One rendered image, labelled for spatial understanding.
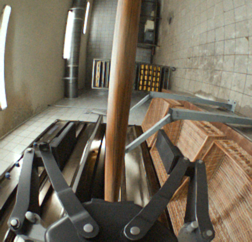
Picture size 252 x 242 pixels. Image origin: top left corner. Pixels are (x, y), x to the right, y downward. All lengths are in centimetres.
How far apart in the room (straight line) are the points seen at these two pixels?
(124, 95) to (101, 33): 527
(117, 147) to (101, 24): 543
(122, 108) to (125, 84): 3
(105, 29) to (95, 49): 90
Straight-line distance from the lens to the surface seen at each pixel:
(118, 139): 18
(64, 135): 17
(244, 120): 96
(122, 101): 16
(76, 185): 78
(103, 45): 528
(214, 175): 88
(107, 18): 559
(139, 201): 91
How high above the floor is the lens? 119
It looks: 3 degrees down
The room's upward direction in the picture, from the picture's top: 86 degrees counter-clockwise
